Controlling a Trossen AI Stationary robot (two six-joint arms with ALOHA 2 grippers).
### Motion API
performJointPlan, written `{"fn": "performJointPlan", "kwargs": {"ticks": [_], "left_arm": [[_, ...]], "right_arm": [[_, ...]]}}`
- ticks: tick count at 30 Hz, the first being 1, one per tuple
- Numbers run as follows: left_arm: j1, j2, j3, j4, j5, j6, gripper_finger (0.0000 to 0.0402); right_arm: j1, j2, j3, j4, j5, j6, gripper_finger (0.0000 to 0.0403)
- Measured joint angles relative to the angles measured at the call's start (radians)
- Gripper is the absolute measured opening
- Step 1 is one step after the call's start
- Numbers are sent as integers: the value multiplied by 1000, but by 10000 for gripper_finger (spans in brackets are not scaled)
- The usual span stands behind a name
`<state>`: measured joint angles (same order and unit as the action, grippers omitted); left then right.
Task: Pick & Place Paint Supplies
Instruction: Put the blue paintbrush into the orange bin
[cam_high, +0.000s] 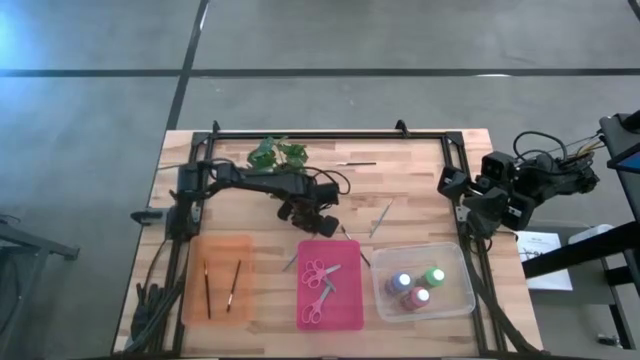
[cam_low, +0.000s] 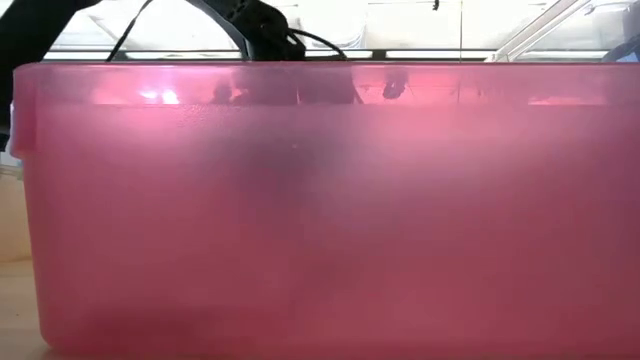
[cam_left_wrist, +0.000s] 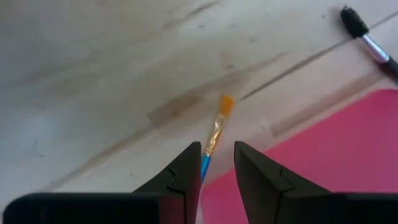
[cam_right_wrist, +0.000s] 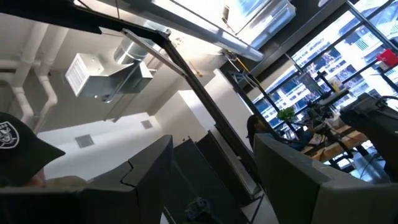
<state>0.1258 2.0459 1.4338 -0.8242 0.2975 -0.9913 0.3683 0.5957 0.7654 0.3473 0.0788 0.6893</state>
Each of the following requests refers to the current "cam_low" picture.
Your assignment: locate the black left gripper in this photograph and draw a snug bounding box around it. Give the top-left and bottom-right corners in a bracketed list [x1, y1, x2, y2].
[232, 67, 362, 105]

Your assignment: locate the pink plastic bin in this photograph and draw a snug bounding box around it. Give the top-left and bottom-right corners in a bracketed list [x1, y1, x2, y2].
[9, 60, 640, 359]

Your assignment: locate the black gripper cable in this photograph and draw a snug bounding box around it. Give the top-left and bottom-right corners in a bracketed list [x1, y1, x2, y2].
[287, 27, 350, 62]

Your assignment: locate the black aluminium table frame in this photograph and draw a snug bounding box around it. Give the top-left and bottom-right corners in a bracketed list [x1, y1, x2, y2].
[42, 48, 640, 63]

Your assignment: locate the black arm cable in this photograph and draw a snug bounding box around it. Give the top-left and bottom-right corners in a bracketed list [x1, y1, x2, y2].
[106, 0, 154, 62]

